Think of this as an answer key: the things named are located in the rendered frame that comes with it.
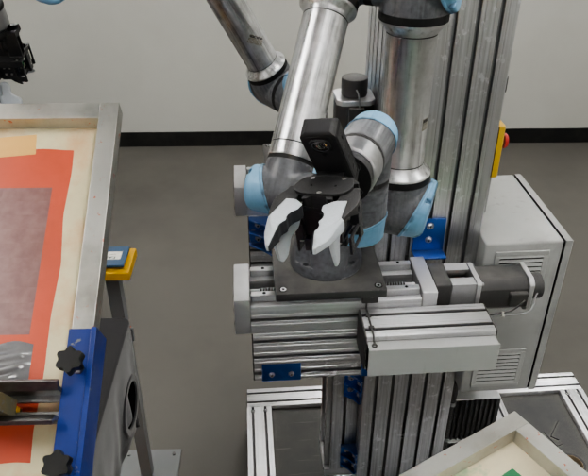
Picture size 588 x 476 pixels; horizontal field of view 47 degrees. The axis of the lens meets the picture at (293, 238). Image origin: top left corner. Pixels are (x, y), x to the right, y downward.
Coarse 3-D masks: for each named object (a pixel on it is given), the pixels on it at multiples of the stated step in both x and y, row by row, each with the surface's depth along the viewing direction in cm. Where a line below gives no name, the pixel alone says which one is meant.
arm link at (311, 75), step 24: (312, 0) 106; (336, 0) 105; (360, 0) 108; (312, 24) 105; (336, 24) 106; (312, 48) 104; (336, 48) 106; (312, 72) 104; (336, 72) 107; (288, 96) 104; (312, 96) 103; (288, 120) 103; (288, 144) 102; (264, 168) 103; (288, 168) 101; (312, 168) 104; (264, 192) 102
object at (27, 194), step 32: (0, 160) 135; (32, 160) 135; (64, 160) 135; (0, 192) 131; (32, 192) 131; (64, 192) 132; (0, 224) 128; (32, 224) 128; (0, 256) 125; (32, 256) 126; (0, 288) 123; (32, 288) 123; (0, 320) 120; (32, 320) 120; (32, 352) 118; (0, 448) 111
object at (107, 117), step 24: (0, 120) 135; (24, 120) 135; (48, 120) 136; (72, 120) 136; (96, 120) 136; (120, 120) 138; (96, 144) 132; (96, 168) 130; (96, 192) 128; (96, 216) 125; (96, 240) 123; (96, 264) 121; (96, 288) 119; (96, 312) 118
